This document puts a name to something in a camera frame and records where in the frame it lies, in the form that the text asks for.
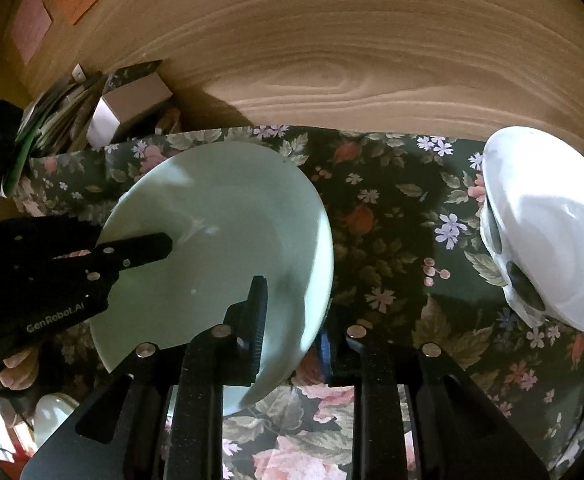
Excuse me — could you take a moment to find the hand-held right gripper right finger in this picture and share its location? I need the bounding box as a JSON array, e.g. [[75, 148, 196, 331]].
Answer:
[[319, 325, 550, 480]]

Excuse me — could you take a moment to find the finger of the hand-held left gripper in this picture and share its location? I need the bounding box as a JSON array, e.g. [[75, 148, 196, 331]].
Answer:
[[92, 232, 174, 282]]

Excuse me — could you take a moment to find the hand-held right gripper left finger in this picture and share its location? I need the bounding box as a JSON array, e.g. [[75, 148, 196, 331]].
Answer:
[[19, 275, 270, 480]]

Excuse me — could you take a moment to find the mint green plate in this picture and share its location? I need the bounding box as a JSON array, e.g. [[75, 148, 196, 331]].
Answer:
[[88, 141, 335, 417]]

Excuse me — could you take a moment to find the large white plate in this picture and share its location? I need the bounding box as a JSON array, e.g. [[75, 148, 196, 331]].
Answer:
[[481, 126, 584, 335]]

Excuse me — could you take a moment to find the person's left hand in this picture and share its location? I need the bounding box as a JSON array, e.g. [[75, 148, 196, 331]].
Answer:
[[0, 347, 41, 392]]

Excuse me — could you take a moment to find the mint green bowl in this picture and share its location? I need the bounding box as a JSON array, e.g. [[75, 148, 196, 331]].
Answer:
[[32, 392, 80, 453]]

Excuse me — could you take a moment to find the small paper box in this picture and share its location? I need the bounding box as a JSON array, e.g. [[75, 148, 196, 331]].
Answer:
[[86, 59, 175, 147]]

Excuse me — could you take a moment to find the floral tablecloth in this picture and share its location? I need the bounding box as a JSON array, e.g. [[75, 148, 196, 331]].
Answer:
[[2, 124, 584, 480]]

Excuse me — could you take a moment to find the stack of papers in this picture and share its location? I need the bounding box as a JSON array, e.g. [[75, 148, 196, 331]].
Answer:
[[2, 72, 108, 196]]

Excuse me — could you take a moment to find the pink sticky note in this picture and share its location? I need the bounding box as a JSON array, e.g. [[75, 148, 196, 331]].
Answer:
[[7, 0, 54, 66]]

